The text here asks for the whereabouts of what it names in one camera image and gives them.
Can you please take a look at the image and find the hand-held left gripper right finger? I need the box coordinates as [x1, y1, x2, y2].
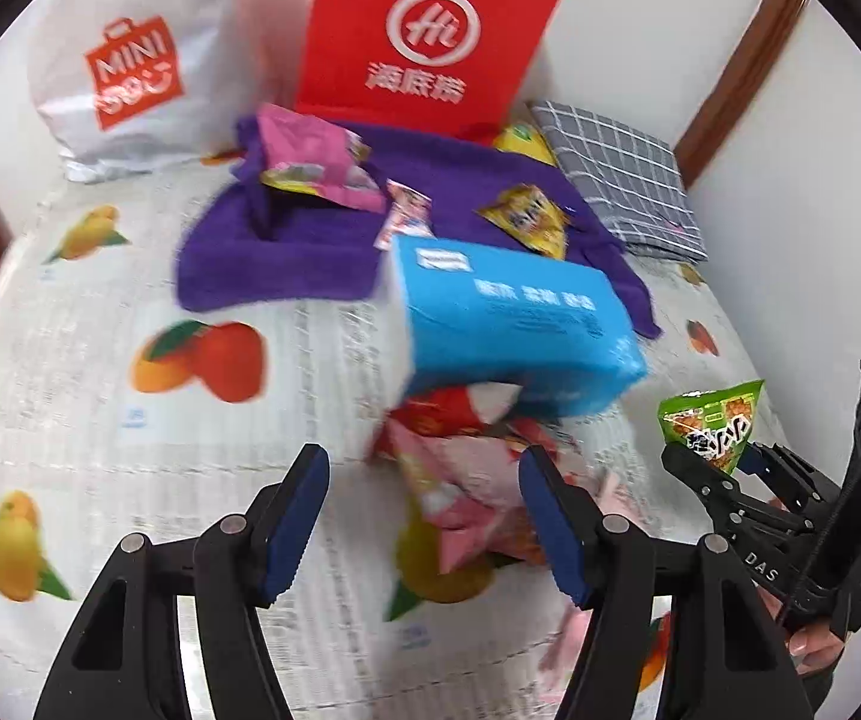
[518, 445, 814, 720]

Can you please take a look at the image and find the magenta snack packet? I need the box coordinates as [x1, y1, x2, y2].
[259, 103, 388, 212]

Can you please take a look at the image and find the blue tissue box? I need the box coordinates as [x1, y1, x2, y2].
[370, 235, 649, 421]

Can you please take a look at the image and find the purple cloth tray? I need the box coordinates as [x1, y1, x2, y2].
[175, 114, 662, 338]

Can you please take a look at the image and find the pink cartoon candy packet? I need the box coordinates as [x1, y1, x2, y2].
[374, 180, 433, 250]

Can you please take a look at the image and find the red paper bag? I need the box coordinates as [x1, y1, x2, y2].
[293, 0, 571, 143]

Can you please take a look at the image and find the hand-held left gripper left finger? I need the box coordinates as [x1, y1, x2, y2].
[32, 444, 331, 720]

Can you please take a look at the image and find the brown wooden door frame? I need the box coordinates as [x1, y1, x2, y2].
[674, 0, 810, 192]

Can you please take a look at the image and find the fruit print table cover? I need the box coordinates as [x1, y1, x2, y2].
[0, 142, 814, 720]

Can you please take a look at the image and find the yellow green snack packet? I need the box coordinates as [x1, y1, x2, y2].
[491, 122, 557, 166]

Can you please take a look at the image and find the grey checked folded cloth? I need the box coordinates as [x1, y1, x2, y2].
[527, 100, 709, 263]

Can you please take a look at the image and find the light pink snack packet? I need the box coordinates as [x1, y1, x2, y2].
[584, 465, 660, 533]
[389, 420, 551, 578]

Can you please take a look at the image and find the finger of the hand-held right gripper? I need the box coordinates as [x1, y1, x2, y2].
[737, 442, 844, 515]
[661, 445, 806, 541]

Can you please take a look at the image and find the white plastic shopping bag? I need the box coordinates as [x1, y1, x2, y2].
[27, 0, 251, 182]

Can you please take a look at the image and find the person's right hand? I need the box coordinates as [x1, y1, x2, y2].
[758, 589, 851, 682]

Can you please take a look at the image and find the red snack packet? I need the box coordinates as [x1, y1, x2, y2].
[370, 386, 525, 458]

